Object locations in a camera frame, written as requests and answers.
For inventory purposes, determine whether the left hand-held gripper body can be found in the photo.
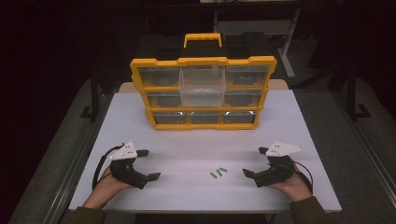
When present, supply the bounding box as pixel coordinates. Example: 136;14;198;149
107;140;149;190

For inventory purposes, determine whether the white metal desk frame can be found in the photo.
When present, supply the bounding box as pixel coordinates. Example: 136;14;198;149
212;7;303;79

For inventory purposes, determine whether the person's left hand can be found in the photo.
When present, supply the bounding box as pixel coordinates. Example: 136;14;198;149
82;166;134;210

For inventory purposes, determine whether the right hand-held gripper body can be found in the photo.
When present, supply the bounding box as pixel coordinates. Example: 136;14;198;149
252;141;305;189

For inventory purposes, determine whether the clear plastic drawer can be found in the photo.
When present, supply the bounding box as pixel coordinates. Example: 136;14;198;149
177;65;227;107

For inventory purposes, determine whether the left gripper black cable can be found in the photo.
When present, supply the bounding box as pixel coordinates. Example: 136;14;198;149
92;144;125;191

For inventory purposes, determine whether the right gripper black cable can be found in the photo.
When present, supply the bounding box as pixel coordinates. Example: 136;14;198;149
292;160;314;194

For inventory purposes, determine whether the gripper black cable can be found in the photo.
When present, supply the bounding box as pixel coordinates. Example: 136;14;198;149
92;144;125;191
292;160;314;194

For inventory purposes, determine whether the black metal stand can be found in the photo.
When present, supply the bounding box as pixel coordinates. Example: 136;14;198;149
346;63;373;121
79;66;101;123

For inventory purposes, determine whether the set of closed clear drawers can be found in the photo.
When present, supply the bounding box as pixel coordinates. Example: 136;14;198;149
138;66;271;125

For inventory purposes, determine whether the person's right hand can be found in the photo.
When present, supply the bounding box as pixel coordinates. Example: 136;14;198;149
267;164;313;203

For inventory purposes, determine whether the yellow black organizer cabinet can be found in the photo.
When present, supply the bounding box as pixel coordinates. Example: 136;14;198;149
129;32;278;132

